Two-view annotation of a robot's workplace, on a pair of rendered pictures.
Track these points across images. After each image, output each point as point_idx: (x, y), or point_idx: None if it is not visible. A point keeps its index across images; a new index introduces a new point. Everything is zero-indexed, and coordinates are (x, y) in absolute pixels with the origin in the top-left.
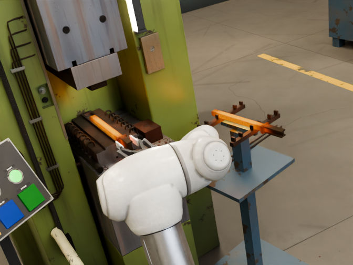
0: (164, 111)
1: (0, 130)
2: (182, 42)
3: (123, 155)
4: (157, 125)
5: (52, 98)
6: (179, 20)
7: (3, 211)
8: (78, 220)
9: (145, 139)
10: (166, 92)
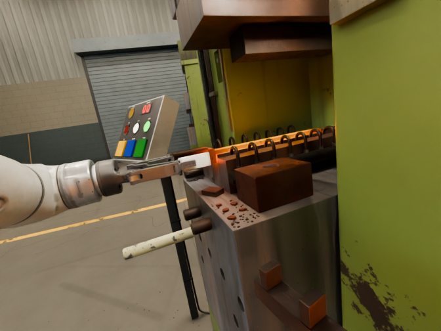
0: (376, 175)
1: (204, 96)
2: None
3: (145, 160)
4: (258, 174)
5: (221, 70)
6: None
7: (128, 143)
8: None
9: (174, 163)
10: (399, 109)
